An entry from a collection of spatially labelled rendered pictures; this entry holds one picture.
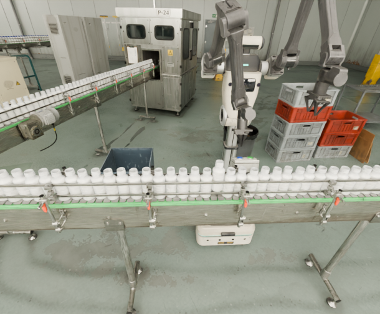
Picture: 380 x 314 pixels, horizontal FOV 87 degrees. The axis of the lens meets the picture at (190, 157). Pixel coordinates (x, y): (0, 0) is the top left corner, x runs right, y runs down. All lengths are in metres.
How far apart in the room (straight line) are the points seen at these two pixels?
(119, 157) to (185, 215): 0.79
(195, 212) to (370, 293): 1.70
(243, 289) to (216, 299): 0.24
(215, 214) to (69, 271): 1.44
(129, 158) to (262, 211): 1.04
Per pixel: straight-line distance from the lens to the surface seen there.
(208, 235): 1.91
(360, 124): 3.99
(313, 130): 3.43
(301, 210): 1.28
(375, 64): 10.72
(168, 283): 1.91
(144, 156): 1.61
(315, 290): 2.17
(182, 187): 0.99
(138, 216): 1.11
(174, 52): 4.43
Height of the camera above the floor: 1.73
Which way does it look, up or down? 33 degrees down
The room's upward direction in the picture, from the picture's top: 2 degrees clockwise
